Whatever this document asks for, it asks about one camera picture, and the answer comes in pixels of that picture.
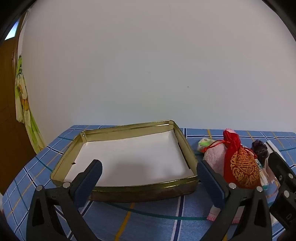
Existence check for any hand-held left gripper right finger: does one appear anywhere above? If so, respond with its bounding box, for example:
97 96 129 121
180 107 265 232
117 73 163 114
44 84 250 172
196 160 273 241

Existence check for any blue plaid sheet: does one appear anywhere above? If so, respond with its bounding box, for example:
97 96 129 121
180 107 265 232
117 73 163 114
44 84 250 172
2 125 296 241

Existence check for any green tissue packet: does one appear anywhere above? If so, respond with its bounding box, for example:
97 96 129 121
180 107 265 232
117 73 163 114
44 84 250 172
197 137 216 152

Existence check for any green printed hanging cloth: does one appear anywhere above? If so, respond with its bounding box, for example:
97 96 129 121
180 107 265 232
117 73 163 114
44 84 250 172
14 54 45 154

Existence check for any purple scrunchie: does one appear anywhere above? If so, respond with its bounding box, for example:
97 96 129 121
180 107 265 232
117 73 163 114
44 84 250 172
251 139 269 163

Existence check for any gold tin box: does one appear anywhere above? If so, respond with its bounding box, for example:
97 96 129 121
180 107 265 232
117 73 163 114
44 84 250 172
50 120 199 203

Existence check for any brown wooden door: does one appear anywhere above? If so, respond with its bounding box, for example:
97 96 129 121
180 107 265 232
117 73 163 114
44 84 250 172
0 21 37 195

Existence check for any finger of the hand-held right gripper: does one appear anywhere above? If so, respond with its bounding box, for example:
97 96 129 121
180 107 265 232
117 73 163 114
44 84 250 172
268 152 296 199

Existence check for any white paper liner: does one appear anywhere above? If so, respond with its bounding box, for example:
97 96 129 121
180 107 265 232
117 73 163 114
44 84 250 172
63 130 195 187

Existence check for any red gold drawstring pouch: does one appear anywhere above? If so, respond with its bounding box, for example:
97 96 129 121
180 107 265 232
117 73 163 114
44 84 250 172
201 130 262 189

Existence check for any white teal patterned cloth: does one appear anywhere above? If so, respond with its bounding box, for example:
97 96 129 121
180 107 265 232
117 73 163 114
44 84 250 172
254 158 278 190

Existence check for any transom window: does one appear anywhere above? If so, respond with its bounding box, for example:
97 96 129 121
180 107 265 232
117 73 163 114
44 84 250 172
5 20 20 40

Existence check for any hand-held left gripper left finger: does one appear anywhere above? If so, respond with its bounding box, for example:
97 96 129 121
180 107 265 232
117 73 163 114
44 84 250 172
26 159 103 241

